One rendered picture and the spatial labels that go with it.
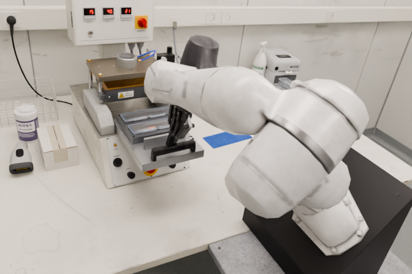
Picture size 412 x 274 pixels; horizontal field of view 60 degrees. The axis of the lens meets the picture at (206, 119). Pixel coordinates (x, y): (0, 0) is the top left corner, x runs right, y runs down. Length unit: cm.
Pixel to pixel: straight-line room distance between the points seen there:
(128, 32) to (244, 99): 110
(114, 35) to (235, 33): 94
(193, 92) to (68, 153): 91
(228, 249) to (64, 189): 62
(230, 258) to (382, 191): 48
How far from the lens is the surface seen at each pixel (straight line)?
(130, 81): 143
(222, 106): 51
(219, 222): 127
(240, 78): 51
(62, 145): 146
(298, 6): 250
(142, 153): 116
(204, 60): 84
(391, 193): 109
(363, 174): 113
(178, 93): 64
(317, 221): 102
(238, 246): 121
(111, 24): 153
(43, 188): 142
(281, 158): 47
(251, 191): 48
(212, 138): 168
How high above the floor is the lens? 164
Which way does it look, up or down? 29 degrees down
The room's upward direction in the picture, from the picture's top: 7 degrees clockwise
